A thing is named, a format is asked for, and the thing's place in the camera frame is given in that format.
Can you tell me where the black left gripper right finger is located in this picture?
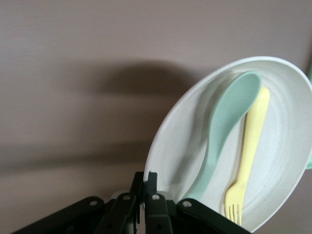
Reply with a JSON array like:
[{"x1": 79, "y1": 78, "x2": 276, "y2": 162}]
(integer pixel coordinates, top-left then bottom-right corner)
[{"x1": 144, "y1": 171, "x2": 251, "y2": 234}]

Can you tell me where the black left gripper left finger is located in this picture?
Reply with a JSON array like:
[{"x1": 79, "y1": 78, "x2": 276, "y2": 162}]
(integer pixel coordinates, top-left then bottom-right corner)
[{"x1": 12, "y1": 171, "x2": 145, "y2": 234}]

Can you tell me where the yellow plastic fork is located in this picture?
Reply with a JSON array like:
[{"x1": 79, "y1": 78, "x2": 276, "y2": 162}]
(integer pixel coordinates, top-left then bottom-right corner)
[{"x1": 223, "y1": 86, "x2": 272, "y2": 226}]

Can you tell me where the beige speckled round plate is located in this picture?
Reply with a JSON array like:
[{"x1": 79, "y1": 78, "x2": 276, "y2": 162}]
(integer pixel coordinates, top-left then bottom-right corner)
[{"x1": 143, "y1": 56, "x2": 312, "y2": 234}]

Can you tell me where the pale green plastic spoon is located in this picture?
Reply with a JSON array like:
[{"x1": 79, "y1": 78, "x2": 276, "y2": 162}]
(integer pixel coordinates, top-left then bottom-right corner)
[{"x1": 182, "y1": 70, "x2": 263, "y2": 202}]

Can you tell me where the brown table cover mat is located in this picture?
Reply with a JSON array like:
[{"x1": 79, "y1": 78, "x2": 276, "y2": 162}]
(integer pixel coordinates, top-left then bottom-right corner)
[{"x1": 0, "y1": 0, "x2": 312, "y2": 234}]

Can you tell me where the light green rectangular tray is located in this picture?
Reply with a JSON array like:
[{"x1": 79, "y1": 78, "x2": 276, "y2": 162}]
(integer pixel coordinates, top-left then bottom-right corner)
[{"x1": 305, "y1": 55, "x2": 312, "y2": 172}]

